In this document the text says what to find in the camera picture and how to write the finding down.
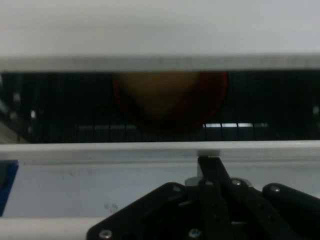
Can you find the yellow round food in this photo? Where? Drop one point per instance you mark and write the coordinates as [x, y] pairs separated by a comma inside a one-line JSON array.
[[160, 95]]

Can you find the red plate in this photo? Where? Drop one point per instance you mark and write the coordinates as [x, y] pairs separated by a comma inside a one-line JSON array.
[[212, 105]]

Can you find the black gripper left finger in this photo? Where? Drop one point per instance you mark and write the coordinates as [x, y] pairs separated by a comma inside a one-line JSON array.
[[160, 210]]

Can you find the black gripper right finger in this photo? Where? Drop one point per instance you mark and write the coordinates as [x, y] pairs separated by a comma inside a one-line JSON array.
[[270, 215]]

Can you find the cream toaster oven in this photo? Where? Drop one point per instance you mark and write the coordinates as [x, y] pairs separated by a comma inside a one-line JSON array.
[[150, 62]]

